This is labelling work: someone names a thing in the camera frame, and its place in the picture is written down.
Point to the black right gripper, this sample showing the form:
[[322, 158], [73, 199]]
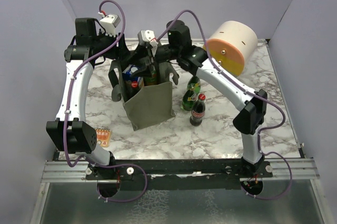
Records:
[[144, 52]]

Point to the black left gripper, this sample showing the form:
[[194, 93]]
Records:
[[120, 51]]

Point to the green tea plastic bottle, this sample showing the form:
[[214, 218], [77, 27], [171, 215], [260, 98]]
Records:
[[151, 77]]

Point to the blue white beverage carton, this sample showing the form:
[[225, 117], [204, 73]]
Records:
[[126, 75]]

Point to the cola glass bottle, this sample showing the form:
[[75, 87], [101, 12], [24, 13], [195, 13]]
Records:
[[198, 110], [134, 88]]

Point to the olive green canvas bag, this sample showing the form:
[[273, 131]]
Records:
[[152, 104]]

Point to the green glass bottle front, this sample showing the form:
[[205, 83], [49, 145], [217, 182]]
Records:
[[189, 98]]

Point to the green glass bottle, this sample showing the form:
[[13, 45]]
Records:
[[194, 84], [189, 98]]

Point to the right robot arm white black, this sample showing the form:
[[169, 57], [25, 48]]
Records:
[[251, 104]]

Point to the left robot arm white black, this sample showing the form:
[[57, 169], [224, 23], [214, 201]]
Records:
[[69, 131]]

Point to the green glass bottle rear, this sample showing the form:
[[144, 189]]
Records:
[[194, 84]]

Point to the orange small notepad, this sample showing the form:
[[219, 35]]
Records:
[[103, 137]]

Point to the cream cylinder with orange face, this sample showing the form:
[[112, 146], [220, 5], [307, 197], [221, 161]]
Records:
[[231, 45]]

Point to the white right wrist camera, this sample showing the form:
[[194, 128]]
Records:
[[147, 38]]

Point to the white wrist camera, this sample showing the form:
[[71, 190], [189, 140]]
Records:
[[109, 23], [147, 38]]

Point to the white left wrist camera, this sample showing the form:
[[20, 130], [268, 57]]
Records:
[[109, 23]]

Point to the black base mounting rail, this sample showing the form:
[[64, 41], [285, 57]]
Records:
[[179, 174]]

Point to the aluminium frame rail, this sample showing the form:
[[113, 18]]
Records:
[[275, 169]]

